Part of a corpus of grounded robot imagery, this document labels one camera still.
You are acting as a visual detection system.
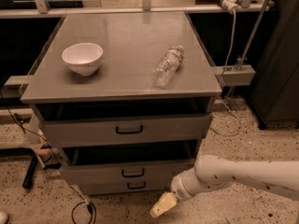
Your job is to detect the grey drawer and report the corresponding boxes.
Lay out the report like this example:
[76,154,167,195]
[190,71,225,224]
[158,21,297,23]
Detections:
[39,114,212,147]
[61,140,199,185]
[78,180,170,195]

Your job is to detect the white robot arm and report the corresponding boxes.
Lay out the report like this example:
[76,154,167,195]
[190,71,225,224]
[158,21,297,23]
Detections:
[149,155,299,217]

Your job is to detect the grey bottom drawer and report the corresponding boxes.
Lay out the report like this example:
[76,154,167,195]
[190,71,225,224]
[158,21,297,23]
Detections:
[78,180,170,195]

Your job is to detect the grey top drawer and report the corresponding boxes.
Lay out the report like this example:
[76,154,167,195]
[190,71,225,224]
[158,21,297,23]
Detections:
[39,114,212,147]

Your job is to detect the grey drawer cabinet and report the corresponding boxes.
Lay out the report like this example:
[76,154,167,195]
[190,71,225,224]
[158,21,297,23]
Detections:
[20,11,222,196]

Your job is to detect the clear plastic water bottle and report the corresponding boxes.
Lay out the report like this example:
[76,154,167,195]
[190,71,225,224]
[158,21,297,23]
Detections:
[151,45,184,87]

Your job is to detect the metal diagonal rod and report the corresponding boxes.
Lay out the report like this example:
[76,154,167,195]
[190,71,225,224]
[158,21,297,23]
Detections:
[234,0,277,72]

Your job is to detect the black floor stand leg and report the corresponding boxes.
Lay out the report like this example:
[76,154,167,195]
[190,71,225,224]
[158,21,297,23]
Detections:
[22,155,37,189]

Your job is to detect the dark cabinet on right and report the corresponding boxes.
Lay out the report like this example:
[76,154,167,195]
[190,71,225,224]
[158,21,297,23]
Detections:
[248,0,299,130]

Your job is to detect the white bowl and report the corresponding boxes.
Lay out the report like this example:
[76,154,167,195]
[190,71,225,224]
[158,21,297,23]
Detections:
[62,43,104,76]

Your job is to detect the white power cable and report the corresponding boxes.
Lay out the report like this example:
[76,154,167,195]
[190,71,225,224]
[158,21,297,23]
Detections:
[210,8,243,138]

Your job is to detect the grey metal bracket block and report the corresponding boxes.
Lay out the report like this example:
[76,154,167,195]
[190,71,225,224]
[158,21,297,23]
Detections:
[212,65,255,87]

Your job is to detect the black cable on floor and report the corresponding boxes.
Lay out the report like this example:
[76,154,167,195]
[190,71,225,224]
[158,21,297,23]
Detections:
[0,91,97,224]

